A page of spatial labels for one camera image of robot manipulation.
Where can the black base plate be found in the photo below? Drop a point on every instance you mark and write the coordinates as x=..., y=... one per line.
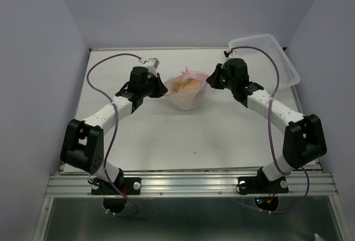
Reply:
x=129, y=186
x=253, y=185

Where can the aluminium mounting rail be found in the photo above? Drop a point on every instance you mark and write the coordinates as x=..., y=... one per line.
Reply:
x=174, y=184

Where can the white plastic basket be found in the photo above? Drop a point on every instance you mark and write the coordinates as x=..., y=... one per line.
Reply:
x=260, y=68

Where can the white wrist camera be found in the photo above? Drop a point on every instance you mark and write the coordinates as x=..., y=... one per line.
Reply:
x=151, y=64
x=230, y=54

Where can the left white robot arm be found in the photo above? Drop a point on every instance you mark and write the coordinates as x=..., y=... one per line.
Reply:
x=83, y=145

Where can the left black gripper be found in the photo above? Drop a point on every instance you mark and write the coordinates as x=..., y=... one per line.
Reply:
x=160, y=89

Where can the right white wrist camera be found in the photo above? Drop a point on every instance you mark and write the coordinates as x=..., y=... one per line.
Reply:
x=230, y=54

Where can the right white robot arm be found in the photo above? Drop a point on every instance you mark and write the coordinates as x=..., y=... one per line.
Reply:
x=303, y=137

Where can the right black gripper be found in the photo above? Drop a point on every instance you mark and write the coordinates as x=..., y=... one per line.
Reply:
x=213, y=79

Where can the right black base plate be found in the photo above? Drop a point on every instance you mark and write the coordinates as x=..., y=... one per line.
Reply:
x=253, y=185

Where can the white mesh laundry bag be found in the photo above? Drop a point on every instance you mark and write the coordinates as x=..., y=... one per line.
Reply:
x=190, y=99

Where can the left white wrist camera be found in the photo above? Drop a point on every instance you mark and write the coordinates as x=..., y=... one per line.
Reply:
x=151, y=64

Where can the beige bra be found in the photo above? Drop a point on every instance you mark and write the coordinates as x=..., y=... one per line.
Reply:
x=185, y=84

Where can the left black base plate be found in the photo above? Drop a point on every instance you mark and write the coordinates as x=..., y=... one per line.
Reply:
x=129, y=186

